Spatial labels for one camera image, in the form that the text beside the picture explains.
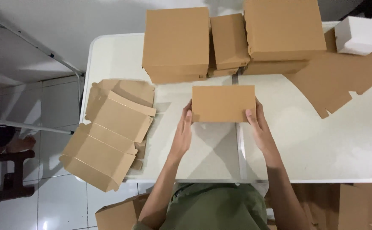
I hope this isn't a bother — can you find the person's left hand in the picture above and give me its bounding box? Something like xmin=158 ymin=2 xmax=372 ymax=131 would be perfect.
xmin=168 ymin=99 xmax=193 ymax=161

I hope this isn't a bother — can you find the person's right hand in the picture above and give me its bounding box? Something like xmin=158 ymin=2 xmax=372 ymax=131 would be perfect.
xmin=245 ymin=98 xmax=281 ymax=160

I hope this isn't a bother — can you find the small brown cardboard box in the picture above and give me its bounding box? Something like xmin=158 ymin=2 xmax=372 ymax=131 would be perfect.
xmin=191 ymin=85 xmax=257 ymax=123

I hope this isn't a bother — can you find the white folding table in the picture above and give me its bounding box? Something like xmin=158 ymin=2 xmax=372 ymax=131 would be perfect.
xmin=79 ymin=21 xmax=372 ymax=184

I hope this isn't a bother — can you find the large brown cardboard box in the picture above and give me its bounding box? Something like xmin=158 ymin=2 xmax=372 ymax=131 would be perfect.
xmin=142 ymin=7 xmax=211 ymax=77
xmin=242 ymin=59 xmax=310 ymax=76
xmin=148 ymin=73 xmax=207 ymax=84
xmin=243 ymin=0 xmax=327 ymax=62

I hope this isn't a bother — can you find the flat creased brown cardboard blank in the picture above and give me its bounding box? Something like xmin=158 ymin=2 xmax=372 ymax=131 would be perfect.
xmin=92 ymin=79 xmax=155 ymax=108
xmin=59 ymin=89 xmax=157 ymax=193

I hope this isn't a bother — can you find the medium brown cardboard box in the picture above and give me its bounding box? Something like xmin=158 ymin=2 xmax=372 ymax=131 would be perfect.
xmin=210 ymin=13 xmax=250 ymax=70
xmin=207 ymin=67 xmax=239 ymax=77

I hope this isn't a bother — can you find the person's green clothing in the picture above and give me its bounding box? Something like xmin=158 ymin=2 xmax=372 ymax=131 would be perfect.
xmin=134 ymin=182 xmax=270 ymax=230

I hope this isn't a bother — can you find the flat unfolded brown cardboard blank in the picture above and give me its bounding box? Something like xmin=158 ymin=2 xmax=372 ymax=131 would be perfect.
xmin=283 ymin=28 xmax=372 ymax=119

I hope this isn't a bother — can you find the open brown cardboard carton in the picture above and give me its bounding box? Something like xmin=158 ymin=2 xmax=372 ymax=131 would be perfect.
xmin=95 ymin=193 xmax=150 ymax=230

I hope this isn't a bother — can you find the heap of brown cardboard sheets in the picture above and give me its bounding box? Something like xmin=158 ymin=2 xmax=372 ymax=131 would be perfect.
xmin=265 ymin=182 xmax=372 ymax=230

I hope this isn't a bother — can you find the white cardboard box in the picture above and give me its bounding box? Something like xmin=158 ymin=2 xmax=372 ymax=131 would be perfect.
xmin=334 ymin=16 xmax=372 ymax=56

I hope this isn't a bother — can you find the dark wooden stool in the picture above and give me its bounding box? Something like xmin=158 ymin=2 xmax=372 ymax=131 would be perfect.
xmin=0 ymin=150 xmax=36 ymax=205

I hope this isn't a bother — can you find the grey metal rack frame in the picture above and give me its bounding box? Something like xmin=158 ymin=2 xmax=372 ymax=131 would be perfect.
xmin=0 ymin=10 xmax=86 ymax=135

